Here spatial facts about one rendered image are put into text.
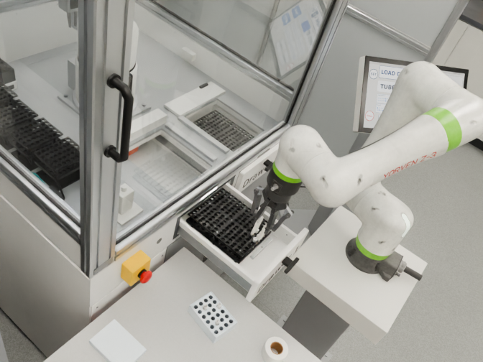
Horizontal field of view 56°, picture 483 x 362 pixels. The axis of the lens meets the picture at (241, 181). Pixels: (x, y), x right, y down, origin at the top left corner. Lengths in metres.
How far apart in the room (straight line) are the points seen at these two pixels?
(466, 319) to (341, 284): 1.51
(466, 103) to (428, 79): 0.13
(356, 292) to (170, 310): 0.59
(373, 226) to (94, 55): 1.02
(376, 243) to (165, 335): 0.70
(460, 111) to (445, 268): 1.96
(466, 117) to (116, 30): 0.86
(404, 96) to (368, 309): 0.66
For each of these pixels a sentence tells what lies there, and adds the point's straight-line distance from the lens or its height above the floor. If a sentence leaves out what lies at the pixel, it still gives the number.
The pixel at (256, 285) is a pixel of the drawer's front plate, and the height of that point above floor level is 0.91.
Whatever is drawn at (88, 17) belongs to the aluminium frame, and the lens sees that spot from 0.75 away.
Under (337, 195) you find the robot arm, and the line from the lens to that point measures 1.05.
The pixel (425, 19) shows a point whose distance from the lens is 2.72.
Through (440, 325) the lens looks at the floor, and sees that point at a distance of 2.83.
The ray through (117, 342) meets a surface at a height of 0.78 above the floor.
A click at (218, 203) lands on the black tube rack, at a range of 1.50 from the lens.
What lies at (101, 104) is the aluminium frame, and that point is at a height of 1.48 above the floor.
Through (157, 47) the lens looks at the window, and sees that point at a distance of 0.90.
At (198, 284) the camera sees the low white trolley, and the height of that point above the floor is 0.76.
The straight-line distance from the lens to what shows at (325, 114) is 3.13.
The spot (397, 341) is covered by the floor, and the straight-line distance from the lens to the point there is 2.63.
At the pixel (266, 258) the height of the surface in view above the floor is 0.84.
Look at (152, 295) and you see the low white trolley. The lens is 1.44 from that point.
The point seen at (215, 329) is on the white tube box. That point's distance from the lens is 1.37.
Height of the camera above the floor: 2.00
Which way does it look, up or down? 43 degrees down
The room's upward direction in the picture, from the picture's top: 19 degrees clockwise
